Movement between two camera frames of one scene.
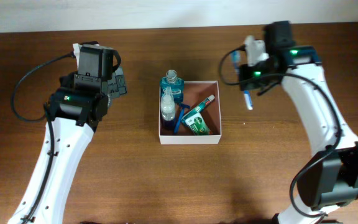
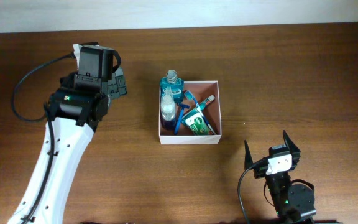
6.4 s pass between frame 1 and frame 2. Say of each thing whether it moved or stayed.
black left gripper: stayed
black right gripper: moved
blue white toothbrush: moved
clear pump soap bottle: stayed
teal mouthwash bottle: stayed
